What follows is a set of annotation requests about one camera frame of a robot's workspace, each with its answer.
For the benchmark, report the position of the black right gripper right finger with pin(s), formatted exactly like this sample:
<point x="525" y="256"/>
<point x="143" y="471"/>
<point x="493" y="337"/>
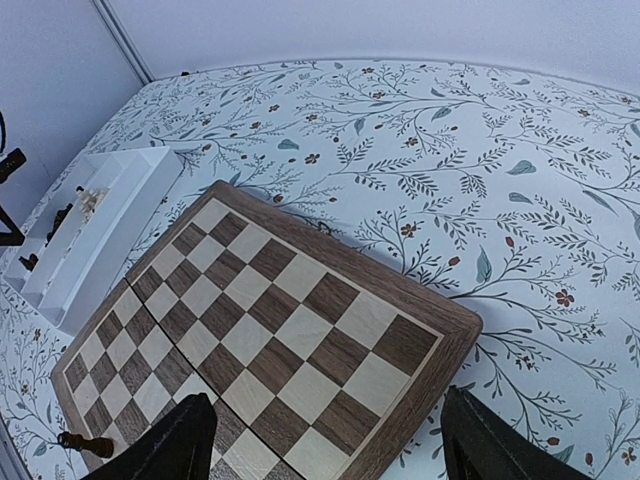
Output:
<point x="478" y="444"/>

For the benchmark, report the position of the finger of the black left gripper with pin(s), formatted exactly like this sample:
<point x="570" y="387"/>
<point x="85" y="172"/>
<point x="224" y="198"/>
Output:
<point x="10" y="234"/>

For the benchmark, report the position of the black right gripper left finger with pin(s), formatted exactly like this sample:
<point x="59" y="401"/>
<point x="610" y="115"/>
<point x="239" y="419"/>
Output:
<point x="179" y="446"/>

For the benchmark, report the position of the white plastic compartment tray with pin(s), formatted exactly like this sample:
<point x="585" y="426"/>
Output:
<point x="83" y="259"/>

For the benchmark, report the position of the wooden chess board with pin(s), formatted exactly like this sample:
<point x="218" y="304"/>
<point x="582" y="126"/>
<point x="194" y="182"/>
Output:
<point x="321" y="363"/>

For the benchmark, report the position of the pile of dark chess pieces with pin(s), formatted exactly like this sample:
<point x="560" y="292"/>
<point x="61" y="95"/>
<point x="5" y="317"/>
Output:
<point x="46" y="225"/>

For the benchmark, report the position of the pile of light chess pieces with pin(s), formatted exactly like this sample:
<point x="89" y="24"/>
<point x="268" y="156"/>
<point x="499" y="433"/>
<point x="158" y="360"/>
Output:
<point x="89" y="200"/>

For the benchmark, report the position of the floral patterned table cloth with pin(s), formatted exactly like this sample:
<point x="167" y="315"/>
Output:
<point x="515" y="194"/>

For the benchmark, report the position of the left aluminium frame post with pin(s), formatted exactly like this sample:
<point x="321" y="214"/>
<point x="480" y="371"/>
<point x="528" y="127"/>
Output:
<point x="123" y="41"/>

